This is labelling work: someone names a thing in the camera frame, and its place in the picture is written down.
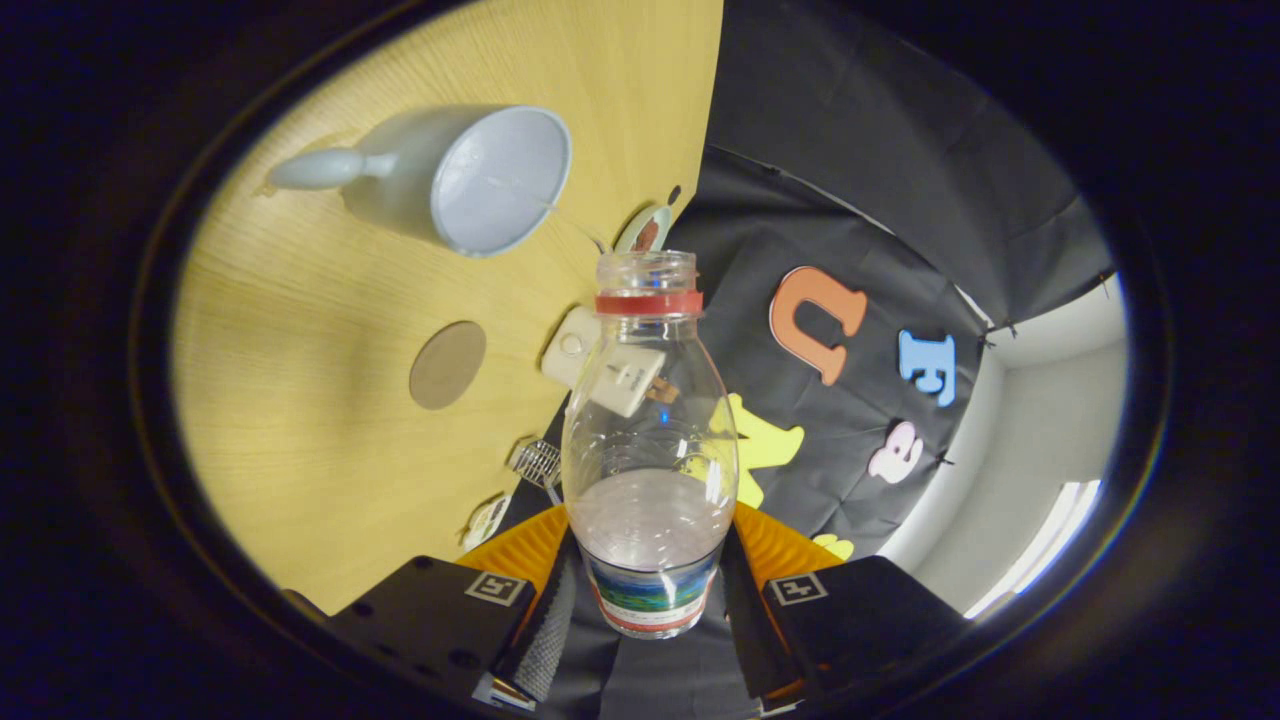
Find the white toaster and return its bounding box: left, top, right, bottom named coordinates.
left=541, top=305, right=667, bottom=418

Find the long ceiling light panel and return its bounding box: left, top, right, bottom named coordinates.
left=965, top=480, right=1101, bottom=619

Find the white cup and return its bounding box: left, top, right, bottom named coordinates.
left=268, top=105, right=573, bottom=259

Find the round brown coaster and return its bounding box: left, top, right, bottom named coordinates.
left=409, top=320, right=488, bottom=411

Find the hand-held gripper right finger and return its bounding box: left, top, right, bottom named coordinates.
left=720, top=502, right=966, bottom=713

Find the wooden table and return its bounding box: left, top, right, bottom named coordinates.
left=172, top=0, right=725, bottom=616

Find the metal wire rack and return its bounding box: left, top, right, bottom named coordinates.
left=509, top=439, right=563, bottom=489

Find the white divided snack dish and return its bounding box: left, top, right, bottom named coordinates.
left=461, top=494, right=513, bottom=553

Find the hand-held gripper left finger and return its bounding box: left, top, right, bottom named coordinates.
left=330, top=505, right=581, bottom=713

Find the clear plastic juice bottle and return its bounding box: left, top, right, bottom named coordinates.
left=562, top=250, right=740, bottom=639

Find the pale green plate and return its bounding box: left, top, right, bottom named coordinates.
left=613, top=203, right=673, bottom=255

